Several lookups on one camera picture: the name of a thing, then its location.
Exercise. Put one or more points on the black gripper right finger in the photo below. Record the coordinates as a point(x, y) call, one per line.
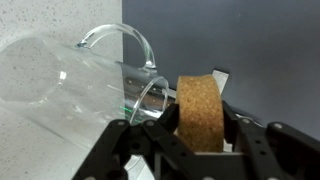
point(276, 150)

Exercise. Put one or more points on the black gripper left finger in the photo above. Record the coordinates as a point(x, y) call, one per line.
point(133, 150)

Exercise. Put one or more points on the brown cork lid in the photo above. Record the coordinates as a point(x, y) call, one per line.
point(200, 113)

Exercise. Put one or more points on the clear glass pitcher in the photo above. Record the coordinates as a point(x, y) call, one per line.
point(66, 86)

